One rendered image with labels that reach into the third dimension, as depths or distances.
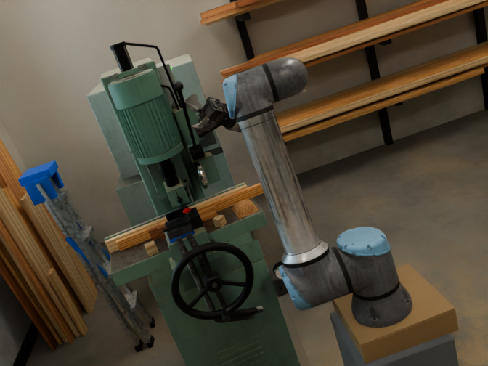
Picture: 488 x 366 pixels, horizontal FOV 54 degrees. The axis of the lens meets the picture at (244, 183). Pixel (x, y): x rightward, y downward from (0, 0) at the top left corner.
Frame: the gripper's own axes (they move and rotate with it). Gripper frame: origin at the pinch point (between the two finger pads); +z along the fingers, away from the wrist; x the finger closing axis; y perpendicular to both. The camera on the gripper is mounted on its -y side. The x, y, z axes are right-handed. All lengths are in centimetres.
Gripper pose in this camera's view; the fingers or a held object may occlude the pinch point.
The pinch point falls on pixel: (182, 113)
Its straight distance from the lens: 173.1
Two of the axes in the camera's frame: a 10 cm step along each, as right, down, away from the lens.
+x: 3.9, 7.5, -5.3
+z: -7.6, -0.7, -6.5
